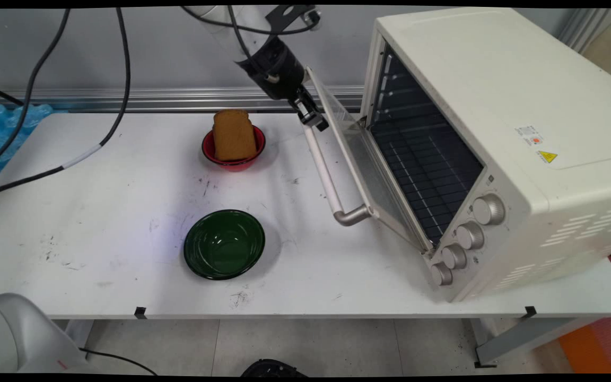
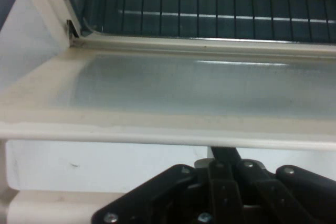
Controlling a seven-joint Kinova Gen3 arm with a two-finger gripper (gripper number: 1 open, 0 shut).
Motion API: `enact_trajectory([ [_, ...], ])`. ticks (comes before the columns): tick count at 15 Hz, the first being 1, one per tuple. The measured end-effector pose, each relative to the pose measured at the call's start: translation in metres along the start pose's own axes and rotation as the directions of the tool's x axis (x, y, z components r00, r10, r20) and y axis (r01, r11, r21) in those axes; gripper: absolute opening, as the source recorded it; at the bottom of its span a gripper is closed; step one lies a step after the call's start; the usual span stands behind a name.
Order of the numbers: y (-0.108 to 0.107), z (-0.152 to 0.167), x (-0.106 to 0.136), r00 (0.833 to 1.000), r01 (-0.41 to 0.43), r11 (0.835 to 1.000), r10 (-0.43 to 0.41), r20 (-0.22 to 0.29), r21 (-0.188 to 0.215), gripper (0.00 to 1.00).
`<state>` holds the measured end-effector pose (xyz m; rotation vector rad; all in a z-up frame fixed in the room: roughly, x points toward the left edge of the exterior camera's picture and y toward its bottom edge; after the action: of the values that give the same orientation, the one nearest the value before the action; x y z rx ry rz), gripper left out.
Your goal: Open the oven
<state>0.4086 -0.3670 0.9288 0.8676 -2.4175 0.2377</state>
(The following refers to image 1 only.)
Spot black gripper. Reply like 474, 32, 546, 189
237, 36, 330, 132

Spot glass oven door with handle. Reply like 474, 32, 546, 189
303, 66, 434, 253

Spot grey white robot base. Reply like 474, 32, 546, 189
0, 293, 94, 374

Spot brown bread slice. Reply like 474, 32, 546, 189
212, 109, 258, 162

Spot red bowl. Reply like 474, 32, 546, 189
202, 125, 267, 170

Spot dark green bowl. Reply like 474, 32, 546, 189
184, 210, 266, 281

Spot silver oven knob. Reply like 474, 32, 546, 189
473, 194, 507, 225
442, 244, 468, 270
431, 262, 453, 287
456, 221, 485, 250

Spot cream toaster oven body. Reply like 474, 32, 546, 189
361, 6, 611, 303

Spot black round floor object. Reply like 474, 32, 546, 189
241, 359, 309, 377

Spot blue plastic wrap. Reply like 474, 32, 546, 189
0, 103, 54, 192

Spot grey metal table leg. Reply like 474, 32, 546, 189
474, 317, 603, 368

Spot white table leg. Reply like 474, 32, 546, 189
64, 319, 94, 348

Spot orange floor object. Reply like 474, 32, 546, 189
557, 324, 611, 374

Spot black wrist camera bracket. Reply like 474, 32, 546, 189
265, 5, 321, 31

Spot aluminium frame rail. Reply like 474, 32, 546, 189
0, 85, 365, 113

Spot wire oven rack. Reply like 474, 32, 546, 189
370, 114, 484, 248

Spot grey cable with white tape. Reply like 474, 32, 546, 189
0, 8, 132, 199

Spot thin black cable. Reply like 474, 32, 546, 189
0, 82, 26, 107

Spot black floor cable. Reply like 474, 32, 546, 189
78, 348, 159, 376

